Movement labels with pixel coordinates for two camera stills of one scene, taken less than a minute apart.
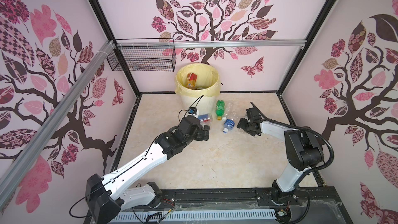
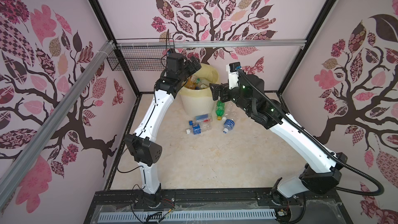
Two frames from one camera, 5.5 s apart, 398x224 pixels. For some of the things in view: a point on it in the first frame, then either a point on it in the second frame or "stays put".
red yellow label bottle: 191,80 stays put
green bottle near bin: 219,110 stays put
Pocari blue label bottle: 229,124 stays put
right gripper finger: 244,124 to 221,91
